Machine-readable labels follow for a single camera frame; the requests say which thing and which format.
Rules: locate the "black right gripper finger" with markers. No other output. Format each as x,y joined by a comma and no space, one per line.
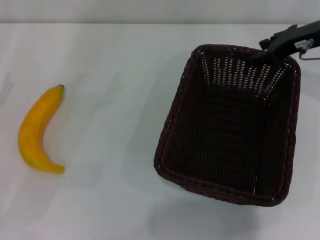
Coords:
265,55
266,43

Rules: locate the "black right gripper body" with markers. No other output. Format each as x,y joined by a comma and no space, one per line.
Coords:
287,42

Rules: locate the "dark brown woven basket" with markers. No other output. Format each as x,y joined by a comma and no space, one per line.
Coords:
225,140

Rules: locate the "yellow banana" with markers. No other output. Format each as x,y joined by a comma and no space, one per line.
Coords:
30,135

